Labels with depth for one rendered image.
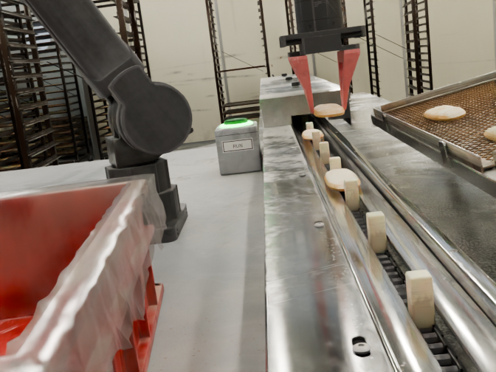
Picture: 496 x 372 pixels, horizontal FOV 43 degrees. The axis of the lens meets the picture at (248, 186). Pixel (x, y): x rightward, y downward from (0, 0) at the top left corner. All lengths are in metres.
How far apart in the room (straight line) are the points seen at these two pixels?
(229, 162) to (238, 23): 6.82
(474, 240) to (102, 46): 0.42
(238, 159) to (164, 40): 6.90
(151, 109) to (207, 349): 0.32
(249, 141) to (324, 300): 0.67
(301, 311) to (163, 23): 7.59
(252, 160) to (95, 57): 0.41
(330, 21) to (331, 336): 0.51
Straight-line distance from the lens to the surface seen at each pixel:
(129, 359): 0.37
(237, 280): 0.53
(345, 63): 0.78
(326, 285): 0.39
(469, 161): 0.58
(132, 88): 0.67
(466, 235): 0.60
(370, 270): 0.44
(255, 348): 0.41
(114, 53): 0.69
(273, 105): 1.25
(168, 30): 7.89
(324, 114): 0.76
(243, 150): 1.01
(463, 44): 8.17
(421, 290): 0.37
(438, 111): 0.84
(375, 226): 0.50
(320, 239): 0.48
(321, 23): 0.77
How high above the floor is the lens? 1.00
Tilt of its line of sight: 11 degrees down
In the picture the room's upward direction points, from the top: 7 degrees counter-clockwise
